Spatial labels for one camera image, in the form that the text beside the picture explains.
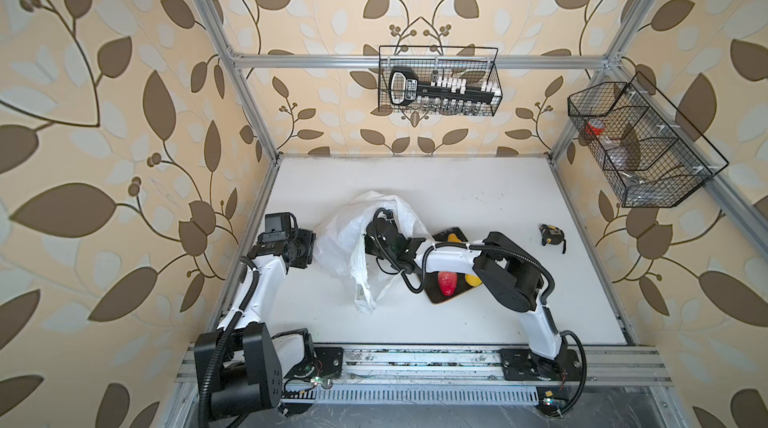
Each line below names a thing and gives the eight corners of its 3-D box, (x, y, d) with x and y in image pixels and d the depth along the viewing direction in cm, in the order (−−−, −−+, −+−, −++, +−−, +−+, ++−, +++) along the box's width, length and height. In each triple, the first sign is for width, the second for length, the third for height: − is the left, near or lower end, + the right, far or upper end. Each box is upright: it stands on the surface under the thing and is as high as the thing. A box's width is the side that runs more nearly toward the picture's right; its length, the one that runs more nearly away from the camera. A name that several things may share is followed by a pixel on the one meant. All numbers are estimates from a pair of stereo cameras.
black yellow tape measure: (542, 249, 96) (545, 245, 94) (539, 228, 102) (543, 223, 99) (562, 253, 96) (567, 248, 93) (559, 231, 101) (563, 226, 98)
